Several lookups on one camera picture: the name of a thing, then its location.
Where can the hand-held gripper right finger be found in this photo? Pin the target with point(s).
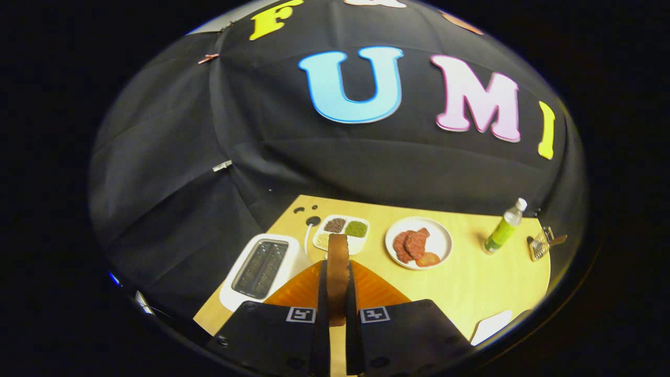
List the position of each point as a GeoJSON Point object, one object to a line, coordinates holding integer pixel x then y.
{"type": "Point", "coordinates": [353, 340]}

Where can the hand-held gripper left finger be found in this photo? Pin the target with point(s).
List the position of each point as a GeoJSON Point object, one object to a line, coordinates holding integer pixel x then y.
{"type": "Point", "coordinates": [323, 335]}

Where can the toasted white bread slice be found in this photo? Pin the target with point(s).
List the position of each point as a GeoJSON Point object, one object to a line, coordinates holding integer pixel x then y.
{"type": "Point", "coordinates": [337, 277]}

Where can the white toaster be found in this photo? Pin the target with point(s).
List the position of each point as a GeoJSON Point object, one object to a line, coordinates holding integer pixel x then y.
{"type": "Point", "coordinates": [227, 296]}

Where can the red meat slice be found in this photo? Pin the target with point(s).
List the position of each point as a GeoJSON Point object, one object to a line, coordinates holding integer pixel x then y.
{"type": "Point", "coordinates": [424, 231]}
{"type": "Point", "coordinates": [416, 243]}
{"type": "Point", "coordinates": [400, 247]}

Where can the tomato slice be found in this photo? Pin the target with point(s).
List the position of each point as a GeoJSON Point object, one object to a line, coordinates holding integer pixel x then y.
{"type": "Point", "coordinates": [428, 259]}

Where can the white divided seed tray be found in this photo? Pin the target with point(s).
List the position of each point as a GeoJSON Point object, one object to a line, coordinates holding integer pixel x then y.
{"type": "Point", "coordinates": [356, 229]}

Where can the beige round plate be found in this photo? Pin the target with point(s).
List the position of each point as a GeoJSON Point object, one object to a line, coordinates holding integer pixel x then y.
{"type": "Point", "coordinates": [439, 241]}

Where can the small white square plate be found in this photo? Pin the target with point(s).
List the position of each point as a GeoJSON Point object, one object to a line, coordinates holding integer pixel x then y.
{"type": "Point", "coordinates": [492, 325]}

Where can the green label water bottle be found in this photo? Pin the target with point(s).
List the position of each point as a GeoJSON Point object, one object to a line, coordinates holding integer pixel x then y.
{"type": "Point", "coordinates": [500, 233]}

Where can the silver cloth clip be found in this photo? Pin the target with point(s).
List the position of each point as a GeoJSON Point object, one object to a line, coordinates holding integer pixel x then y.
{"type": "Point", "coordinates": [222, 166]}

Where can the black backdrop cloth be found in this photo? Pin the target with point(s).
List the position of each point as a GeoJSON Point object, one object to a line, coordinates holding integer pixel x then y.
{"type": "Point", "coordinates": [261, 146]}

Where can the red cloth clip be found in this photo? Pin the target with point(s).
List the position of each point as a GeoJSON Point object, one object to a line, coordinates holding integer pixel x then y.
{"type": "Point", "coordinates": [208, 58]}

